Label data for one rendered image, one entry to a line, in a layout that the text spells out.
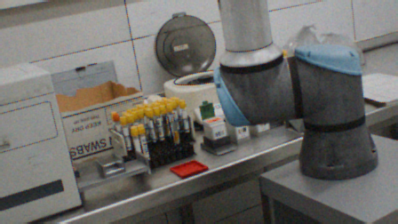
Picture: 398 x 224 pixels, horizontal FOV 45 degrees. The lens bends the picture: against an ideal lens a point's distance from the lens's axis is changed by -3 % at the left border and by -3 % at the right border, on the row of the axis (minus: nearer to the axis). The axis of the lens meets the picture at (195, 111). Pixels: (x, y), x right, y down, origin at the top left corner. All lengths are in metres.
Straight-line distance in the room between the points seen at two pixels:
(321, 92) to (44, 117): 0.54
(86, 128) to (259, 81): 0.63
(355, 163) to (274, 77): 0.21
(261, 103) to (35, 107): 0.44
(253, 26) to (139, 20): 0.94
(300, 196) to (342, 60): 0.24
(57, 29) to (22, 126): 0.70
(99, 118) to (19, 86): 0.40
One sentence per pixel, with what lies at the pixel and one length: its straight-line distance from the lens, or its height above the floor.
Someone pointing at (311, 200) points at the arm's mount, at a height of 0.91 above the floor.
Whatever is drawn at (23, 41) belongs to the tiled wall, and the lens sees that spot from 1.65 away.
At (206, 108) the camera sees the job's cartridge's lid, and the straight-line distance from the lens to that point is 1.27.
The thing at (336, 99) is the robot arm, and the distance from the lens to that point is 0.89.
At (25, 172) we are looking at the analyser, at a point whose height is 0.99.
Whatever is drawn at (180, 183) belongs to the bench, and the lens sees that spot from 1.11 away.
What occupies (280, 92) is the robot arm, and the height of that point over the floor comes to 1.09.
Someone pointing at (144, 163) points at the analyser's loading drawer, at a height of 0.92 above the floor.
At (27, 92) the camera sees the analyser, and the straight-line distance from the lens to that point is 1.01.
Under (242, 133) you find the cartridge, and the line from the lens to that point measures 1.29.
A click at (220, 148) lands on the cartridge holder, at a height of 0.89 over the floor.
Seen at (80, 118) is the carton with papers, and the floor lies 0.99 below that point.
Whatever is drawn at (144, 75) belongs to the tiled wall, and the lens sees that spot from 1.76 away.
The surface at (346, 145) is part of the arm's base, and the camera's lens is 0.91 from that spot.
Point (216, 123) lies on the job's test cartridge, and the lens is 1.24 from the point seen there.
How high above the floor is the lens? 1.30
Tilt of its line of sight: 15 degrees down
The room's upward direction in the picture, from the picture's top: 10 degrees counter-clockwise
